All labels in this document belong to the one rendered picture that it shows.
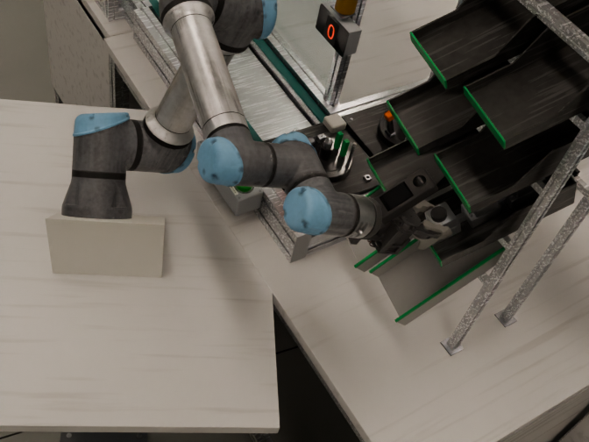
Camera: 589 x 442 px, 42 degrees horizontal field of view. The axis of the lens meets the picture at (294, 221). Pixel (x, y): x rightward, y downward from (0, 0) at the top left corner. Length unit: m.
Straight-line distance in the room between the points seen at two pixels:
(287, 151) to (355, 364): 0.60
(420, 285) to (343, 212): 0.43
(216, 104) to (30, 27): 2.58
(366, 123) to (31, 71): 1.91
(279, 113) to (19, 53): 1.82
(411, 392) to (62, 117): 1.12
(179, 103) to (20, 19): 2.25
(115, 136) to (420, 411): 0.88
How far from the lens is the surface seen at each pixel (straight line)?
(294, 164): 1.26
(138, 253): 1.67
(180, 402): 1.60
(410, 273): 1.64
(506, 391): 1.78
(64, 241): 1.66
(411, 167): 1.58
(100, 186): 1.67
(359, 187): 1.85
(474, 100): 1.28
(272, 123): 2.03
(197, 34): 1.36
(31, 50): 3.66
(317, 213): 1.20
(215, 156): 1.19
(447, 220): 1.45
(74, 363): 1.64
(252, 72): 2.17
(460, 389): 1.74
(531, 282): 1.76
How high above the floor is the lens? 2.30
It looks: 50 degrees down
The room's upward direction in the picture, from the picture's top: 15 degrees clockwise
